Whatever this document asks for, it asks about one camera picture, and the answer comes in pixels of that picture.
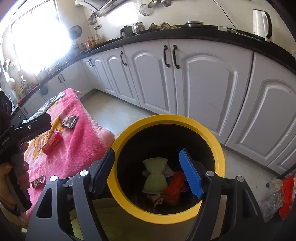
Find black power cable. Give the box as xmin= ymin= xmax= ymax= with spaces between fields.
xmin=212 ymin=0 xmax=253 ymax=35

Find red crinkled wrapper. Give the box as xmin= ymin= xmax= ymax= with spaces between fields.
xmin=163 ymin=171 xmax=186 ymax=206

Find yellow rimmed trash bin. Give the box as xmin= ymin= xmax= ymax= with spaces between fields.
xmin=107 ymin=114 xmax=226 ymax=225

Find small wall fan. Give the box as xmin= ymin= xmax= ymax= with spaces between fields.
xmin=69 ymin=25 xmax=82 ymax=40

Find brown snack bar wrapper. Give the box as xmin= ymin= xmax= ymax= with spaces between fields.
xmin=31 ymin=175 xmax=46 ymax=189

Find hanging utensils set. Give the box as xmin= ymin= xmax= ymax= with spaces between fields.
xmin=148 ymin=0 xmax=172 ymax=9

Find white lower cabinets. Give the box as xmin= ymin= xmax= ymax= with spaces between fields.
xmin=23 ymin=39 xmax=295 ymax=174

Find light blue cloth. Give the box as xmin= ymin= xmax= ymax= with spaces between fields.
xmin=21 ymin=92 xmax=66 ymax=124

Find green cushion seat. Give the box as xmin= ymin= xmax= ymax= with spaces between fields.
xmin=69 ymin=196 xmax=149 ymax=241

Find steel stock pot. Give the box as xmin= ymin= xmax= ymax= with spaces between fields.
xmin=36 ymin=68 xmax=49 ymax=83

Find dark green snack packet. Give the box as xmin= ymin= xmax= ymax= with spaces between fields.
xmin=62 ymin=115 xmax=79 ymax=129

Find black countertop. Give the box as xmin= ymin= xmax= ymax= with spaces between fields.
xmin=18 ymin=25 xmax=295 ymax=108

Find white electric kettle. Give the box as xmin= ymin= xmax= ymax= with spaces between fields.
xmin=252 ymin=9 xmax=273 ymax=42

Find hanging strainer ladle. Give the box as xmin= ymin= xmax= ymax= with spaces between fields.
xmin=138 ymin=0 xmax=152 ymax=16

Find red cylindrical can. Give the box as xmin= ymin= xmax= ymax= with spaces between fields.
xmin=42 ymin=129 xmax=63 ymax=155

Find steel kettle pot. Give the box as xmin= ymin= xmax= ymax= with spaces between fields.
xmin=132 ymin=22 xmax=145 ymax=35

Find black range hood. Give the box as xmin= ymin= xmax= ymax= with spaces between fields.
xmin=75 ymin=0 xmax=125 ymax=18

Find person's left hand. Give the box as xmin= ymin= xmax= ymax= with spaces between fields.
xmin=0 ymin=142 xmax=31 ymax=204

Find ginger pile on counter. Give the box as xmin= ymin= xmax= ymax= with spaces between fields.
xmin=149 ymin=22 xmax=179 ymax=32

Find steel bowl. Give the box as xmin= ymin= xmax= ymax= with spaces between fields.
xmin=186 ymin=21 xmax=204 ymax=28

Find red plastic bag on floor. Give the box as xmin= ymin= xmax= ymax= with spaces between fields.
xmin=257 ymin=173 xmax=296 ymax=223

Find yellow green sponge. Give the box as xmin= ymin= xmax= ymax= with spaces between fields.
xmin=142 ymin=158 xmax=168 ymax=194

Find pink fleece blanket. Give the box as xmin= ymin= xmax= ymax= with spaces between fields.
xmin=21 ymin=87 xmax=115 ymax=218

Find dark teapot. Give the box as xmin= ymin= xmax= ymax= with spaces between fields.
xmin=120 ymin=25 xmax=135 ymax=38

